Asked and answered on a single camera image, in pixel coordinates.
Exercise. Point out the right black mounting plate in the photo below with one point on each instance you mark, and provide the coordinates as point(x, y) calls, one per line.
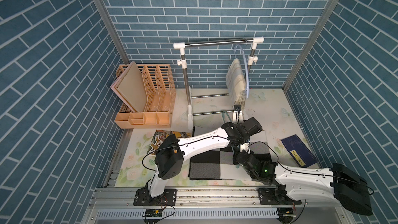
point(276, 196)

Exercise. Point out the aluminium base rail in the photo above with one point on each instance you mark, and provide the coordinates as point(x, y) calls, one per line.
point(209, 205)

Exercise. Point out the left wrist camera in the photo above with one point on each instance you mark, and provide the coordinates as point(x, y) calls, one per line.
point(237, 114)

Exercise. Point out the teal green clothes hanger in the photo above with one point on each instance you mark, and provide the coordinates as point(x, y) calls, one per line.
point(226, 116)

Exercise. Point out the dark blue notebook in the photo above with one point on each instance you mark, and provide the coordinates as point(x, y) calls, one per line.
point(299, 151)

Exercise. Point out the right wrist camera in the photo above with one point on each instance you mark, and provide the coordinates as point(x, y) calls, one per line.
point(245, 147)

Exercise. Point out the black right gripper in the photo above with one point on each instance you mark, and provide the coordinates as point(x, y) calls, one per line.
point(235, 157)

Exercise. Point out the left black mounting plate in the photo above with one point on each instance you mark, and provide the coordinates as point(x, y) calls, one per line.
point(143, 198)

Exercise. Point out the yellow illustrated book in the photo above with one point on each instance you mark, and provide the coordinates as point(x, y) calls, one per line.
point(161, 135)

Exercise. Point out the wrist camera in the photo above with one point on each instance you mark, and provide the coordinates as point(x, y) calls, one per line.
point(245, 147)
point(237, 114)

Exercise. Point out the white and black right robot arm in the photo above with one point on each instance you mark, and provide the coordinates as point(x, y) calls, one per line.
point(337, 184)

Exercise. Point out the orange plastic file organizer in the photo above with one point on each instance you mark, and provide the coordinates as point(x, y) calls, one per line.
point(161, 93)

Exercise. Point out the black mounting plate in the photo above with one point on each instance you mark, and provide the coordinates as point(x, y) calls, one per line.
point(143, 198)
point(276, 196)

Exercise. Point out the green circuit board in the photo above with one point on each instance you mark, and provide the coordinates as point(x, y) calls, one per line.
point(153, 213)

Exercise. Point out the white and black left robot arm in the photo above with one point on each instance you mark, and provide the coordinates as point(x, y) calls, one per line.
point(172, 153)

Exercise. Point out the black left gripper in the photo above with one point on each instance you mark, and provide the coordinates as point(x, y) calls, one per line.
point(230, 123)

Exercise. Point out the white and steel clothes rack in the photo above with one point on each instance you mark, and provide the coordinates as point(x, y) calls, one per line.
point(247, 47)

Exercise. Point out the plaid cream blue scarf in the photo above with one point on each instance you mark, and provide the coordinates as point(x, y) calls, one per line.
point(236, 83)

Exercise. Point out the black grey checkered mat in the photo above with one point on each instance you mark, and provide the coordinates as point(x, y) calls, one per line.
point(220, 164)

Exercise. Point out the beige folder board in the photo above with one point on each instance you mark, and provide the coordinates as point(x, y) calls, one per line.
point(129, 87)

